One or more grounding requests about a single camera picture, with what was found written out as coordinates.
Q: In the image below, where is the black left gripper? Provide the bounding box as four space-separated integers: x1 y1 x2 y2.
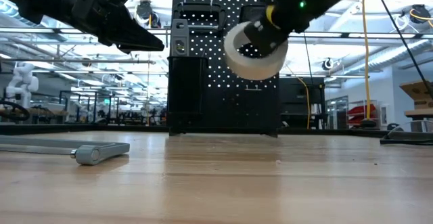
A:
16 0 166 55

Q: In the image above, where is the white tape roll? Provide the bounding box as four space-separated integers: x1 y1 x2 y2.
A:
223 20 290 82

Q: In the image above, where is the hacksaw silver frame black handle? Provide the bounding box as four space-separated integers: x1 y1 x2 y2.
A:
0 135 131 166

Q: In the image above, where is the black hanging ceiling device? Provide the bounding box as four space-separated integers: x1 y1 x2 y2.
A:
136 0 162 29

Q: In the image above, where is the tall black pegboard bin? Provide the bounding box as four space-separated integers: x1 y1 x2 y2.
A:
166 55 209 133

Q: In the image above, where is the black metal pegboard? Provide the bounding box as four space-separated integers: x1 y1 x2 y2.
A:
168 0 282 138

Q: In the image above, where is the red storage bin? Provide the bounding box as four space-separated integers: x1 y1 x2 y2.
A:
346 104 377 126

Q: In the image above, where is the black round floor base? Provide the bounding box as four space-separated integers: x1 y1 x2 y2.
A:
358 118 379 129

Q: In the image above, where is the cardboard box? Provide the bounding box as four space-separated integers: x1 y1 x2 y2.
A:
398 80 433 110

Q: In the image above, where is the black hanging cable loop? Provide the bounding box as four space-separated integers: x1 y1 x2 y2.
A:
135 37 153 50

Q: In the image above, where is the thin black hanging cable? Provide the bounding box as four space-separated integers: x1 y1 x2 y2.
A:
302 32 315 87

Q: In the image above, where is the yellow hanging cable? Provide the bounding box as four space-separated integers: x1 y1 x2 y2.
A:
360 0 372 120

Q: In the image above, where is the thin yellow cable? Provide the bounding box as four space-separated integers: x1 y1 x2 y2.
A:
283 60 311 130

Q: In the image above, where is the black aluminium table frame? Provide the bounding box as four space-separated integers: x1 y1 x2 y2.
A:
0 122 390 137

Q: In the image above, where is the black reel yellow cord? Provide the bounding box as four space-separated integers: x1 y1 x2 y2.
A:
407 3 433 29

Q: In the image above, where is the black curved hose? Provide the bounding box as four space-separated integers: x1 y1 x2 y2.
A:
0 99 31 122

